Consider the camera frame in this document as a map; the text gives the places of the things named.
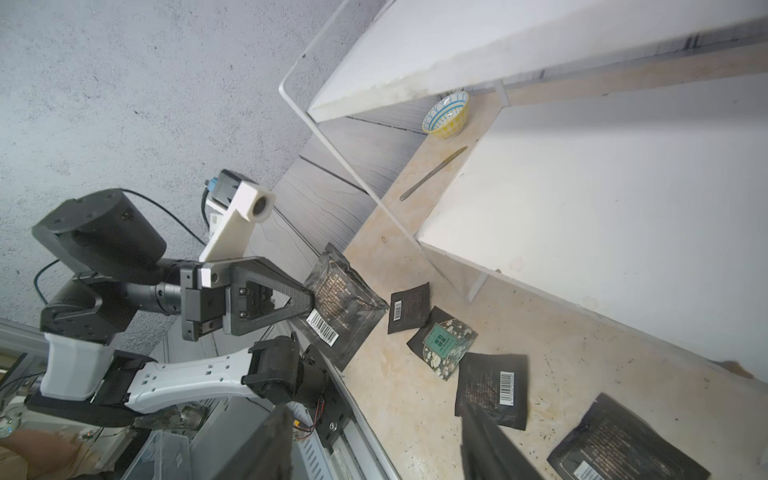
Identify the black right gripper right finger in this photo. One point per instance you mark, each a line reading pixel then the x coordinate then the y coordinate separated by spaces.
pixel 486 452

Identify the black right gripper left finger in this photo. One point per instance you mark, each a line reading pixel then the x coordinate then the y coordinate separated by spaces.
pixel 267 453

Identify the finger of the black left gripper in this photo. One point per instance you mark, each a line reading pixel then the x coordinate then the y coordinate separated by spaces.
pixel 258 285
pixel 241 319

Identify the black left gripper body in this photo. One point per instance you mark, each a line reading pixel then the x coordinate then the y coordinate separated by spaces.
pixel 202 308

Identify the black barcode tea bag top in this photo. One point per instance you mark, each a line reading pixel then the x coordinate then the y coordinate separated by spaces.
pixel 496 383

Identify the green black bag shelf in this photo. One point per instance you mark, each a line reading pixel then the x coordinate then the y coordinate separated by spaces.
pixel 345 310

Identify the green label tea bag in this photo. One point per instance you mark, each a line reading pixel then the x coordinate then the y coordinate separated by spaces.
pixel 442 342

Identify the black barcode bag shelf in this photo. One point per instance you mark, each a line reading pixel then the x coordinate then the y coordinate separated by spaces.
pixel 409 309

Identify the white two-tier shelf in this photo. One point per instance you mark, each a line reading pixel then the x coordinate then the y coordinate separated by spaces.
pixel 626 170

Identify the small patterned bowl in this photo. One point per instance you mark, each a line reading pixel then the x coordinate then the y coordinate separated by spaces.
pixel 448 116

